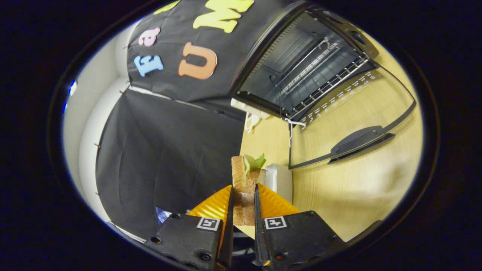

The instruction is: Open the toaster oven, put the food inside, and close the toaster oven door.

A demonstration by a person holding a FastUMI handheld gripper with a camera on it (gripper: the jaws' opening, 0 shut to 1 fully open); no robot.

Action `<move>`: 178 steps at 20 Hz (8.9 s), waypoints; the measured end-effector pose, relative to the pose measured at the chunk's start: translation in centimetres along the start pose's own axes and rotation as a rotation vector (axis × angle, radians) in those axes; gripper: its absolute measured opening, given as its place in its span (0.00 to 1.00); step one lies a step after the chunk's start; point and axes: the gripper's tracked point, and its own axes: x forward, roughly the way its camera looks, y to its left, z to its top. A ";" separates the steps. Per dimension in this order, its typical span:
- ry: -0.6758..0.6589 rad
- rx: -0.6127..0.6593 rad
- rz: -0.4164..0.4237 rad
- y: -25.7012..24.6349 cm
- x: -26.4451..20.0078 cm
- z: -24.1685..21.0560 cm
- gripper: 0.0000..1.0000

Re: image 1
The black toaster oven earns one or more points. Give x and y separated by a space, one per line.
293 52

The white pop-up toaster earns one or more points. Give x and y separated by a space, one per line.
248 108

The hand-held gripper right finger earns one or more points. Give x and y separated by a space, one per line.
260 233

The toast sandwich with lettuce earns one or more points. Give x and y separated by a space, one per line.
238 177

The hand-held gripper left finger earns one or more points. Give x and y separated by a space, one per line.
230 226

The white plastic container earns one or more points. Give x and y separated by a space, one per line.
280 182

